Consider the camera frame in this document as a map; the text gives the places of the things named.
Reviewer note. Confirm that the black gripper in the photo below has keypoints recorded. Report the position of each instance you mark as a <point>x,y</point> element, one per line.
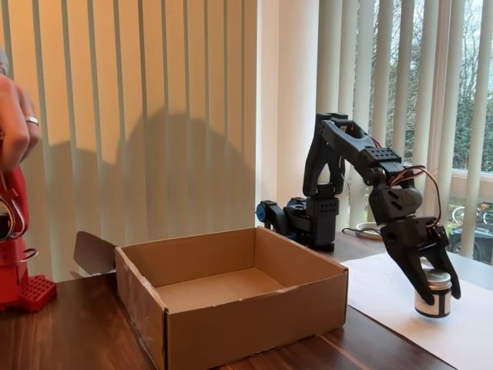
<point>409,233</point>

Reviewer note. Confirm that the glass jar with metal lid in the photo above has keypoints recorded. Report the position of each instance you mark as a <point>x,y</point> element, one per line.
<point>441,304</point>

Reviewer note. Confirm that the red robot arm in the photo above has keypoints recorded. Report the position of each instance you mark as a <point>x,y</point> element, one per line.
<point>15,192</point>

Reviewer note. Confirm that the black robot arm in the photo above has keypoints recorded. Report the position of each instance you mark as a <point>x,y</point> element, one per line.
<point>346,138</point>

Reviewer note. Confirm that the brown cardboard box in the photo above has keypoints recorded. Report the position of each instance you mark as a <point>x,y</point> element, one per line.
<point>250,331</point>

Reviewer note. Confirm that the person's hand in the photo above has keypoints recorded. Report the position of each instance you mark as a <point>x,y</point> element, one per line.
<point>15,115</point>

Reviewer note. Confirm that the dark parked car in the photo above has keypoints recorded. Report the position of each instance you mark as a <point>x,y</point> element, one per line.
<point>456,239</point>

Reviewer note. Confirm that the white paper sheet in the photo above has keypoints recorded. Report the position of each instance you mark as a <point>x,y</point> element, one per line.
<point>377,293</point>

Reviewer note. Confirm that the masking tape roll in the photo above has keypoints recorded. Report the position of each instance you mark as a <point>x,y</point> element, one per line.
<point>369,236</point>

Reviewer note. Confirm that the parked bicycle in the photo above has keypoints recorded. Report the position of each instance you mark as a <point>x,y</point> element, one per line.
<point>484,211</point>

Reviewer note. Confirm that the black and blue table clamp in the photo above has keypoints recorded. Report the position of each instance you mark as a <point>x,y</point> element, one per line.
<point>275,216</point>

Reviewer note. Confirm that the white vertical window blinds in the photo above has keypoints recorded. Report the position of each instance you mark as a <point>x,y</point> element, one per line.
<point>154,77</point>
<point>420,96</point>

